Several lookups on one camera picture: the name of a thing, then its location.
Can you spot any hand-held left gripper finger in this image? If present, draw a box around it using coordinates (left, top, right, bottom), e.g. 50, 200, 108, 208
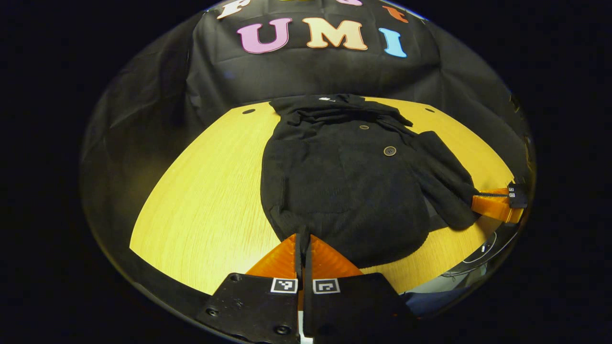
302, 234, 416, 343
196, 233, 303, 344

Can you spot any black buttoned jacket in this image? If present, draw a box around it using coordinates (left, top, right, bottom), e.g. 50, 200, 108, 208
261, 94, 481, 269

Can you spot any black backdrop cloth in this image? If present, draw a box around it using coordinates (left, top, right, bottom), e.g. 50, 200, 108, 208
80, 0, 536, 201

